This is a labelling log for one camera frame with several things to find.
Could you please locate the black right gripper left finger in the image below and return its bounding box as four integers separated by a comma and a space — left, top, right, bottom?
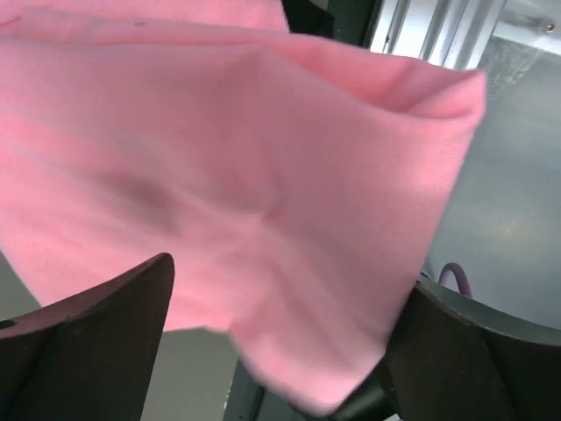
1, 253, 174, 421

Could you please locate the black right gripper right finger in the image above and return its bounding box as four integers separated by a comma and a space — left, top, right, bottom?
383, 277, 560, 420

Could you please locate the pink t shirt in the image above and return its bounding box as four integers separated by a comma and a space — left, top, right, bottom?
1, 1, 486, 415

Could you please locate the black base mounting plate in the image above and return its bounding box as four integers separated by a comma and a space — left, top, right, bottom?
281, 0, 382, 48

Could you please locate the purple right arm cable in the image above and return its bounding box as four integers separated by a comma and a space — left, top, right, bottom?
437, 261, 474, 298

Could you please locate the aluminium frame rail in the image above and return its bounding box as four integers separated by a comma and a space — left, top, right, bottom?
366, 1, 560, 70

